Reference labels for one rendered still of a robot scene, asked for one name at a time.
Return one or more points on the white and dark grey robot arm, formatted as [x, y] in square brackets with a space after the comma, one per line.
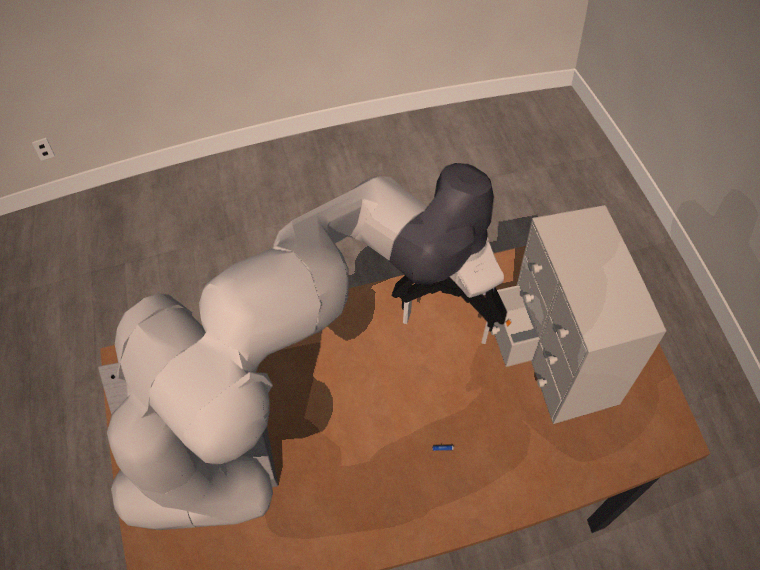
[201, 387]

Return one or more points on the grey drawer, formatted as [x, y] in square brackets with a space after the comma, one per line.
[561, 368]
[541, 267]
[521, 328]
[533, 295]
[573, 342]
[550, 389]

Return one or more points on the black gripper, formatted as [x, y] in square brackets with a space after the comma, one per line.
[408, 291]

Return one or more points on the white chest of drawers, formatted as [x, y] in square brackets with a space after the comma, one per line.
[613, 310]

